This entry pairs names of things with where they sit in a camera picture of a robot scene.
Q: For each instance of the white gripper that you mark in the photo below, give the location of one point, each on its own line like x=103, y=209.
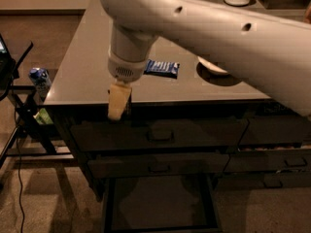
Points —
x=126, y=69

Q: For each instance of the black rxbar chocolate bar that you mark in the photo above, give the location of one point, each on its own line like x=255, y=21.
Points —
x=128, y=106

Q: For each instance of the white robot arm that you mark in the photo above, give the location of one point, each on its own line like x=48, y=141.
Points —
x=269, y=53

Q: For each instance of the middle left drawer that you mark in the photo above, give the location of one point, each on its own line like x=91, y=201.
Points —
x=158, y=164

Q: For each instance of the top left drawer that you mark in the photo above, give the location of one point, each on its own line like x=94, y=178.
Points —
x=158, y=134

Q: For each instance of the open bottom drawer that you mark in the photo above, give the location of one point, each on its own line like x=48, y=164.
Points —
x=160, y=204

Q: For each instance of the right drawer column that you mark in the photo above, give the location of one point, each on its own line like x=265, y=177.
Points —
x=274, y=151

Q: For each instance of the blue snack bar wrapper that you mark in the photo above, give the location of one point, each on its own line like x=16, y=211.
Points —
x=162, y=68

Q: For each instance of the green packet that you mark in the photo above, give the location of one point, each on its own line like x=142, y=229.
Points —
x=43, y=118

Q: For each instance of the white paper bowl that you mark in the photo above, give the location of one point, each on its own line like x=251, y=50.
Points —
x=214, y=69

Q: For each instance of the black metal stand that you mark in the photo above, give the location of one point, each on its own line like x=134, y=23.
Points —
x=27, y=104

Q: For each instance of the laptop computer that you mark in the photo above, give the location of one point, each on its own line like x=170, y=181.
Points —
x=7, y=63

